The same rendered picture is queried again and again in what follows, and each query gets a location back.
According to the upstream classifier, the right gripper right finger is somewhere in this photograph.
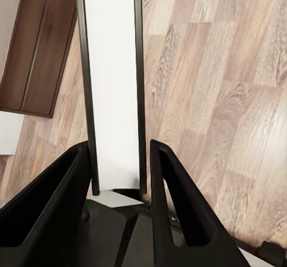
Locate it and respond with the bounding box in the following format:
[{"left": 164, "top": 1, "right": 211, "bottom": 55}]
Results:
[{"left": 149, "top": 139, "right": 251, "bottom": 267}]

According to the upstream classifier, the hardback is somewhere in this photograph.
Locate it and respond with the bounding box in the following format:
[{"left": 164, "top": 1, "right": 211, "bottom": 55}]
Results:
[{"left": 76, "top": 0, "right": 147, "bottom": 196}]

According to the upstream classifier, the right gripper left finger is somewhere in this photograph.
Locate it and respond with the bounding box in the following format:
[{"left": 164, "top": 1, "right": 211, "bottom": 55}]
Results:
[{"left": 0, "top": 141, "right": 91, "bottom": 267}]

